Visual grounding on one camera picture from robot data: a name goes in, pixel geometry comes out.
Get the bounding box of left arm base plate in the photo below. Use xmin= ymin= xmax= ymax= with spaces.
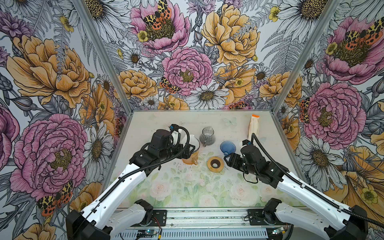
xmin=142 ymin=210 xmax=168 ymax=227

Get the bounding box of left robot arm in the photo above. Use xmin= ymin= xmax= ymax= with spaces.
xmin=66 ymin=142 xmax=195 ymax=240

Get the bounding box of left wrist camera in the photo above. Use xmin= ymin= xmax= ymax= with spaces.
xmin=148 ymin=129 xmax=172 ymax=152

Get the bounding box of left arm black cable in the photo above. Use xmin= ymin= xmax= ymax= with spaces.
xmin=71 ymin=123 xmax=192 ymax=238

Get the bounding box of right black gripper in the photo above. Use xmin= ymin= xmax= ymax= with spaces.
xmin=223 ymin=152 xmax=258 ymax=175

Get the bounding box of clear grey glass dripper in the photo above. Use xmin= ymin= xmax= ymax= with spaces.
xmin=189 ymin=135 xmax=200 ymax=154

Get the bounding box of aluminium frame rail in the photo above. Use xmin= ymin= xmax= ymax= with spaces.
xmin=78 ymin=206 xmax=335 ymax=240

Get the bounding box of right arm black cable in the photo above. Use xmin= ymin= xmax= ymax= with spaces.
xmin=250 ymin=132 xmax=384 ymax=229

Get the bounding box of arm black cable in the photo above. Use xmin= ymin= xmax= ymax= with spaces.
xmin=71 ymin=123 xmax=192 ymax=238
xmin=250 ymin=132 xmax=384 ymax=229

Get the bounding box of grey glass pitcher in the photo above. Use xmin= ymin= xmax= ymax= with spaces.
xmin=200 ymin=126 xmax=216 ymax=147

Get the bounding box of wooden dripper ring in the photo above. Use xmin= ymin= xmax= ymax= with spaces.
xmin=206 ymin=155 xmax=225 ymax=173

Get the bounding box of orange glass carafe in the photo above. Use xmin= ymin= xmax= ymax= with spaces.
xmin=182 ymin=151 xmax=199 ymax=165

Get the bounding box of blue glass dripper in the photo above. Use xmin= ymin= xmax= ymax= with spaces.
xmin=220 ymin=141 xmax=236 ymax=157

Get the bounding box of coffee filter pack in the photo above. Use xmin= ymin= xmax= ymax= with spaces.
xmin=248 ymin=114 xmax=260 ymax=141

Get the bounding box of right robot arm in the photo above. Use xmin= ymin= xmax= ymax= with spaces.
xmin=224 ymin=144 xmax=368 ymax=240

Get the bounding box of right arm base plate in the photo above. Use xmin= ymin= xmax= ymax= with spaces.
xmin=244 ymin=209 xmax=289 ymax=226

